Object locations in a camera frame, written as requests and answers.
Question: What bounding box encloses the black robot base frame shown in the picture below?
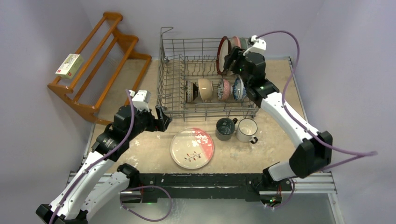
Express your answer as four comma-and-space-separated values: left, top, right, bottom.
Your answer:
117, 163, 292, 205

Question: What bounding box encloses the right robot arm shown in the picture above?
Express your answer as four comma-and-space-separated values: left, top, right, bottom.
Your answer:
223, 46, 333, 190

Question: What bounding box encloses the red rimmed cream plate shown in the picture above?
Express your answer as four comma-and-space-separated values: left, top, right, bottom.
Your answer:
216, 36, 231, 75

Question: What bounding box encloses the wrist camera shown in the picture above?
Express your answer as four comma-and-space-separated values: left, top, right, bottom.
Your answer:
129, 90, 151, 112
243, 35, 267, 56

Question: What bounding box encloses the wooden shelf rack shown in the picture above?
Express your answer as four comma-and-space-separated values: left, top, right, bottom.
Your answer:
47, 12, 152, 125

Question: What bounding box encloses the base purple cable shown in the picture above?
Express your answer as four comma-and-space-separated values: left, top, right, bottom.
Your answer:
120, 185, 172, 223

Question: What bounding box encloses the grey wire dish rack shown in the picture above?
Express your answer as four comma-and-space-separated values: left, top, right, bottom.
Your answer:
157, 27, 258, 121

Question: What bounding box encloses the white ribbed mug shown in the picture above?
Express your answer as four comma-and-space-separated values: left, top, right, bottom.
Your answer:
236, 119, 258, 144

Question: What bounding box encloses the small cardboard box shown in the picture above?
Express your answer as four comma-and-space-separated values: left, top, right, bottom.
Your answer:
55, 54, 84, 79

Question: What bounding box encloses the blue white pattern bowl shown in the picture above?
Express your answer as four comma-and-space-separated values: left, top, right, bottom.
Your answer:
233, 75, 246, 101

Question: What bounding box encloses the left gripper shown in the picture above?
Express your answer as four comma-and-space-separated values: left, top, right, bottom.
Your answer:
126, 104, 170, 140

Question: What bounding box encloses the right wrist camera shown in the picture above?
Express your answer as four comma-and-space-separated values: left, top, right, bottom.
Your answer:
243, 35, 267, 56

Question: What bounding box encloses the brown floral pattern bowl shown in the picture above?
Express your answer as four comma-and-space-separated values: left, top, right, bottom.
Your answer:
217, 78, 232, 101

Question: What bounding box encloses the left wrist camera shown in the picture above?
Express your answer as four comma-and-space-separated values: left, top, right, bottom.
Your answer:
129, 90, 151, 112

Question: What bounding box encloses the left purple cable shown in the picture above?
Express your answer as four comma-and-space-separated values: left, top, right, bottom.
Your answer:
48, 89, 137, 224

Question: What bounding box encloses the dark green mug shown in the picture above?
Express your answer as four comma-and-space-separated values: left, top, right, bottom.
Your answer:
215, 118, 238, 141

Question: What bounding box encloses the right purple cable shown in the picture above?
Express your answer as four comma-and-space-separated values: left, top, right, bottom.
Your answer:
256, 30, 378, 211

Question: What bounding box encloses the teal floral plate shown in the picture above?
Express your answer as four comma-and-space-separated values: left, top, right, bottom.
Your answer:
240, 38, 248, 50

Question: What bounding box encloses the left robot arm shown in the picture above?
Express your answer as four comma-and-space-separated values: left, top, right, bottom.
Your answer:
35, 103, 172, 224

